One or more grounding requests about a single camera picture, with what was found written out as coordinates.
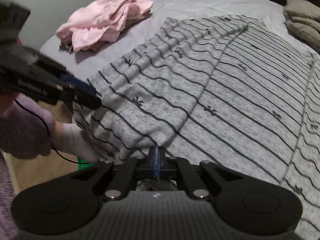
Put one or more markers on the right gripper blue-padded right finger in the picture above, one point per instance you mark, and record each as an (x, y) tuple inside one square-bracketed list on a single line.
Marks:
[(182, 172)]

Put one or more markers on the folded taupe duvet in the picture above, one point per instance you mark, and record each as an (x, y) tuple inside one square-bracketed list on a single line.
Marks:
[(302, 20)]

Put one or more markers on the lavender bed sheet mattress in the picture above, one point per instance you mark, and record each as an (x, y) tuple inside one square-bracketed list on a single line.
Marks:
[(84, 64)]

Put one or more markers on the white gloved hand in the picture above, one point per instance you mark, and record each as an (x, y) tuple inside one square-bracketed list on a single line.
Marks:
[(71, 139)]

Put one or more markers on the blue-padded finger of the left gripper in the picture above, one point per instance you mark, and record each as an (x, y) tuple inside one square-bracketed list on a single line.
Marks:
[(68, 78), (85, 99)]

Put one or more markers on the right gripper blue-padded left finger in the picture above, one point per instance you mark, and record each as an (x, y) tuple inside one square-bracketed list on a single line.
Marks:
[(127, 175)]

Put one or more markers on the grey striped knit garment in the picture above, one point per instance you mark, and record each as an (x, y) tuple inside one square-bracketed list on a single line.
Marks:
[(224, 89)]

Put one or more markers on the purple fuzzy sleeve forearm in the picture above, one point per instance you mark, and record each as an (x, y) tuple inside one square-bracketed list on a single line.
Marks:
[(25, 129)]

